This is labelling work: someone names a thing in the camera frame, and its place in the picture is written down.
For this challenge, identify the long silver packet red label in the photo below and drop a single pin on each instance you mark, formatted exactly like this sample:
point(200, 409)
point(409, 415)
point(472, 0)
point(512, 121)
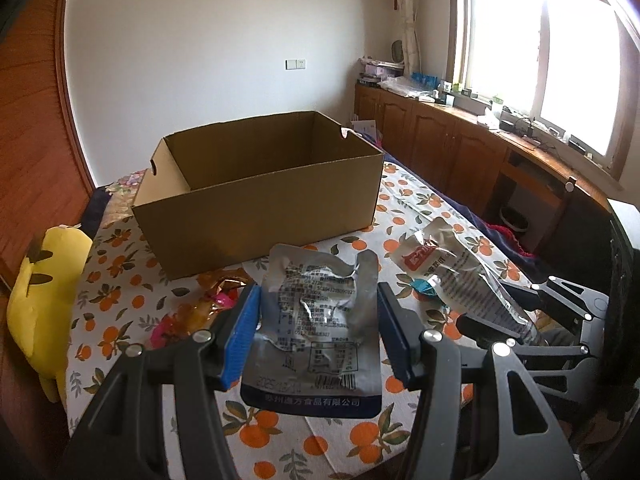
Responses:
point(450, 265)

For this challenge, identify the gold candy wrappers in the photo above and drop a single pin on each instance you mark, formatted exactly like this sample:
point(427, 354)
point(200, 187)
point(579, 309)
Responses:
point(220, 280)

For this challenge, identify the pink storage box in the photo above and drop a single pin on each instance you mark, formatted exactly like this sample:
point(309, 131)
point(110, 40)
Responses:
point(380, 69)

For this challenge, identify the brown cardboard box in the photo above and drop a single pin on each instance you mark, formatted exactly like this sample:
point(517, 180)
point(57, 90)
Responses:
point(260, 220)

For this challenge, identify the white paper box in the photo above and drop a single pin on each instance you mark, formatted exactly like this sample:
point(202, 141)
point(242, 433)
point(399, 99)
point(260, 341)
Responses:
point(364, 127)

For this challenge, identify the silver packet with dark base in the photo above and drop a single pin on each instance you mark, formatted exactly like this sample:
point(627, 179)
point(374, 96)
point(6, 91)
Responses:
point(315, 320)

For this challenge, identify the dark trash bin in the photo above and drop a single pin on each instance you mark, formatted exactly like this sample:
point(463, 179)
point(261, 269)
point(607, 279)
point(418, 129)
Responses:
point(514, 222)

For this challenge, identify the teal wrapped candy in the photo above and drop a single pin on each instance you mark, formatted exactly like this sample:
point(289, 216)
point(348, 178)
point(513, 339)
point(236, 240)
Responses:
point(426, 288)

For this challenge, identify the row of blue bottles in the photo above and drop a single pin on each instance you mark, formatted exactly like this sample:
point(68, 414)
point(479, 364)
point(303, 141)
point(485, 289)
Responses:
point(424, 79)

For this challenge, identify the pink wrapped candy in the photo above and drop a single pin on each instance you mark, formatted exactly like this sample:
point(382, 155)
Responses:
point(223, 302)
point(160, 334)

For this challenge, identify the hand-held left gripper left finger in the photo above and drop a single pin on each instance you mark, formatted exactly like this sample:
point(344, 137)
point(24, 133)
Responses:
point(244, 332)

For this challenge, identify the wooden window cabinet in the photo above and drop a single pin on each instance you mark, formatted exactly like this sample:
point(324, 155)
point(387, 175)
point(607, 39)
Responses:
point(430, 135)

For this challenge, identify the tissue box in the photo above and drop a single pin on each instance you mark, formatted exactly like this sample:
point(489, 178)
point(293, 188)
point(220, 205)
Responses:
point(488, 121)

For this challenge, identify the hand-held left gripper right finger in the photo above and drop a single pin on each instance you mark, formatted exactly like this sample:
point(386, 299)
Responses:
point(395, 335)

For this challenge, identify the yellow plush toy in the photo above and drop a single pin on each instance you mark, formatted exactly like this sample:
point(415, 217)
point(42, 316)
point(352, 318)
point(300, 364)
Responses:
point(45, 290)

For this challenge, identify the patterned white curtain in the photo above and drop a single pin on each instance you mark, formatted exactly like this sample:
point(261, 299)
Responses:
point(407, 10)

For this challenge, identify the small round mirror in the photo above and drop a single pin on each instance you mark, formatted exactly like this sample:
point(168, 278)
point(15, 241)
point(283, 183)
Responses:
point(397, 51)

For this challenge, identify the large window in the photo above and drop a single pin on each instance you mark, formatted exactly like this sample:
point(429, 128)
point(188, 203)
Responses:
point(505, 35)

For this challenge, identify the white wall socket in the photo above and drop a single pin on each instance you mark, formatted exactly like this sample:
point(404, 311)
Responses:
point(296, 64)

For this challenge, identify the orange fruit print tablecloth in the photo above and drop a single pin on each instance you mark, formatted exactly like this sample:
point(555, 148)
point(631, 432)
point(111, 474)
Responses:
point(125, 280)

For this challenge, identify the clear plastic bag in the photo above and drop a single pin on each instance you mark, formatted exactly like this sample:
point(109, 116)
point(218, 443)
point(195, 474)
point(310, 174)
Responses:
point(402, 87)

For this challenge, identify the wooden slatted wardrobe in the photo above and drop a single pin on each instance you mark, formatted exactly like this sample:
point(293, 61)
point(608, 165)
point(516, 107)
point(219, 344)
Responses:
point(40, 135)

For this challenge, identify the orange clear snack packet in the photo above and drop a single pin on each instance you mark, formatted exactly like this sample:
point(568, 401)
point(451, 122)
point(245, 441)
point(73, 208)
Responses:
point(195, 317)

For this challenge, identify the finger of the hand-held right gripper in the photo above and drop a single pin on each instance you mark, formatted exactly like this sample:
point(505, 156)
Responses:
point(522, 296)
point(480, 325)

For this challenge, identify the red knitted cloth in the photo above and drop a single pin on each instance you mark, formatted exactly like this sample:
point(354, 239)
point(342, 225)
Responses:
point(510, 240)

